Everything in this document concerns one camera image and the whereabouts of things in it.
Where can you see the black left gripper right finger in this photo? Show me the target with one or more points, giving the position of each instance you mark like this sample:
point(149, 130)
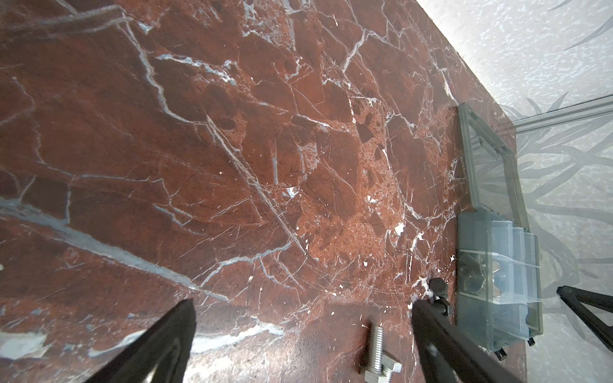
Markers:
point(446, 355)

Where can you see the aluminium frame post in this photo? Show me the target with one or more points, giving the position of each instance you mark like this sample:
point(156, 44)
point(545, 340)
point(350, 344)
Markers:
point(584, 111)

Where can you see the silver hex bolt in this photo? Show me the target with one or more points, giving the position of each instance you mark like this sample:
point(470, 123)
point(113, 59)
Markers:
point(381, 365)

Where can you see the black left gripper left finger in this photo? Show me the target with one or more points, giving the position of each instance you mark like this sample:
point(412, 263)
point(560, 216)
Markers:
point(162, 352)

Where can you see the black socket screw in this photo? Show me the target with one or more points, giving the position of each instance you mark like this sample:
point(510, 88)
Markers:
point(439, 288)

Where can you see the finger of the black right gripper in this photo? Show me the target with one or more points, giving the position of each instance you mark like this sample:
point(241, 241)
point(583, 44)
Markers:
point(578, 299)

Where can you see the clear plastic organizer box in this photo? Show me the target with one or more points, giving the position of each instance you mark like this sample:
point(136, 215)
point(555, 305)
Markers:
point(499, 284)

